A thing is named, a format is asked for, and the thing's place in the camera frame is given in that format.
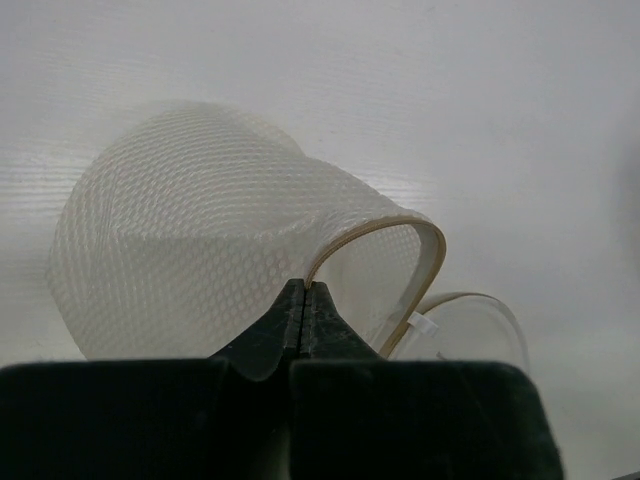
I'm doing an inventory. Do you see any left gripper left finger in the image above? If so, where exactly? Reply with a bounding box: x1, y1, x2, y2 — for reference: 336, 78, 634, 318
1, 280, 305, 479

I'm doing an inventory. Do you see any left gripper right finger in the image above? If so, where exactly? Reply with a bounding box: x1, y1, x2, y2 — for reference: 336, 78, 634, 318
289, 282, 564, 479

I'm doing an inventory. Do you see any white mesh laundry bag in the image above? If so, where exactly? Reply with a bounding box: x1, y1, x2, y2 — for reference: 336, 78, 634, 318
47, 103, 529, 368

